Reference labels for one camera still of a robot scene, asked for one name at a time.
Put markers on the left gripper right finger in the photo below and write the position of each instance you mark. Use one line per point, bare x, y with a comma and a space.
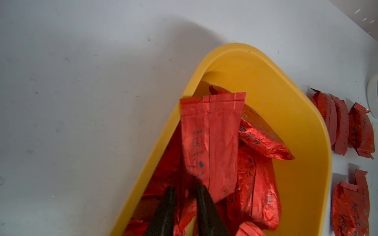
209, 220

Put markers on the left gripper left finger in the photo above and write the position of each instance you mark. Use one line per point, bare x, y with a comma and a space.
163, 220

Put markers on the red tea bag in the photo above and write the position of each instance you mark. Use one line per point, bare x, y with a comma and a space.
342, 133
361, 132
351, 207
327, 108
210, 128

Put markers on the yellow plastic storage box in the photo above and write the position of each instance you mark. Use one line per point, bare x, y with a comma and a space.
303, 183

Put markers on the red tea bags pile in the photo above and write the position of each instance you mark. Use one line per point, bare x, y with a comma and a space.
253, 207

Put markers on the white utensil cup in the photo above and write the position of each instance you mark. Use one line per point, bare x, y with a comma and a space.
372, 95

